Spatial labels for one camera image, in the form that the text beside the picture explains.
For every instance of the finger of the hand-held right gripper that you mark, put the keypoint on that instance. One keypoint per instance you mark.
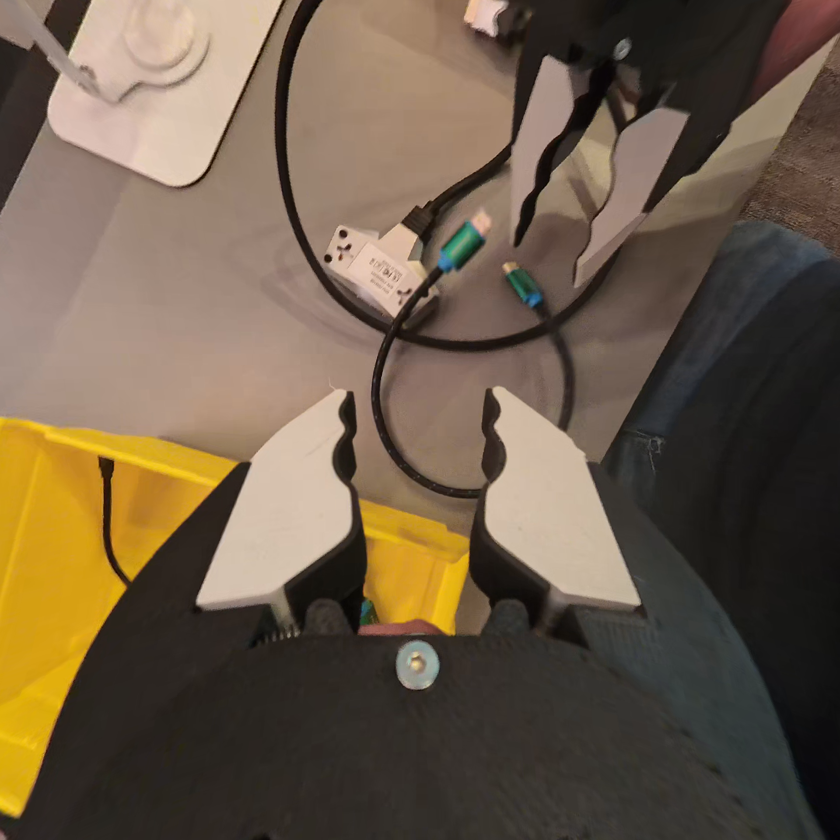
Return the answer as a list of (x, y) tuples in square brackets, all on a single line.
[(640, 170), (541, 118)]

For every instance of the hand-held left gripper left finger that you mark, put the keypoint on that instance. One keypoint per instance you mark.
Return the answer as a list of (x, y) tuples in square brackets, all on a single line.
[(275, 525)]

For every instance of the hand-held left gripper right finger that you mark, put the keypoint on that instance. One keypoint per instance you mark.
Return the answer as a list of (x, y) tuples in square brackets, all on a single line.
[(558, 525)]

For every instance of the white hdmi switch box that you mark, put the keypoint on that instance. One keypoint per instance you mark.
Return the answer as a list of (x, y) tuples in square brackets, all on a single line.
[(374, 262)]

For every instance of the yellow plastic bin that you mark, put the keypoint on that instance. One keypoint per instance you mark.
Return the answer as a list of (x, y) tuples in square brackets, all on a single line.
[(52, 558)]

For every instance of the person's right hand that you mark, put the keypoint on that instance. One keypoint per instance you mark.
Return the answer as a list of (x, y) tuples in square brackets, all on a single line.
[(800, 33)]

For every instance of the person's jeans leg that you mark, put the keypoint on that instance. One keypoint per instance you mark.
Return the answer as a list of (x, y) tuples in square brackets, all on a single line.
[(709, 328)]

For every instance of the white tablet stand base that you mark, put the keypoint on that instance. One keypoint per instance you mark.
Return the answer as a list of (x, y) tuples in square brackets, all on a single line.
[(164, 118)]

